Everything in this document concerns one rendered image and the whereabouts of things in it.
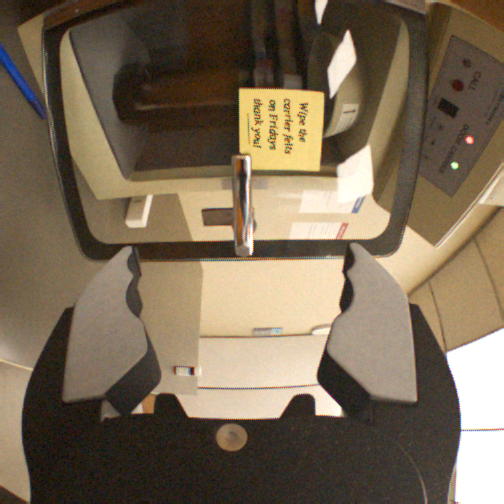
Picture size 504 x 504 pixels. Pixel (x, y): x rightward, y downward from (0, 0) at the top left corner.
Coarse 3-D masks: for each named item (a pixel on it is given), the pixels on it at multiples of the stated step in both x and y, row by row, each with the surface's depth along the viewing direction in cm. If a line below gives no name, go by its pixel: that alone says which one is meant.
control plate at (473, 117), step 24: (456, 48) 15; (456, 72) 17; (480, 72) 15; (432, 96) 21; (456, 96) 19; (480, 96) 17; (432, 120) 23; (456, 120) 21; (480, 120) 18; (456, 144) 23; (480, 144) 20; (432, 168) 27
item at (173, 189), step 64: (128, 0) 14; (192, 0) 15; (256, 0) 15; (320, 0) 15; (64, 64) 17; (128, 64) 18; (192, 64) 18; (256, 64) 19; (320, 64) 18; (384, 64) 18; (64, 128) 21; (128, 128) 21; (192, 128) 22; (384, 128) 21; (64, 192) 24; (128, 192) 25; (192, 192) 25; (256, 192) 25; (320, 192) 25; (384, 192) 25; (192, 256) 29; (256, 256) 29; (320, 256) 29; (384, 256) 29
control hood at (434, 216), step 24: (456, 24) 13; (480, 24) 11; (432, 48) 17; (480, 48) 13; (432, 72) 19; (480, 168) 22; (432, 192) 29; (456, 192) 26; (480, 192) 23; (432, 216) 32; (456, 216) 28; (432, 240) 34
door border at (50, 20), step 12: (72, 0) 13; (84, 0) 13; (96, 0) 14; (108, 0) 14; (120, 0) 14; (384, 0) 14; (396, 0) 14; (408, 0) 13; (420, 0) 13; (60, 12) 13; (72, 12) 14; (84, 12) 14; (420, 12) 14; (48, 24) 14
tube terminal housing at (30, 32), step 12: (432, 0) 13; (432, 12) 15; (24, 24) 13; (36, 24) 14; (432, 24) 16; (24, 36) 15; (36, 36) 15; (24, 48) 16; (36, 48) 17; (36, 60) 18; (36, 72) 19
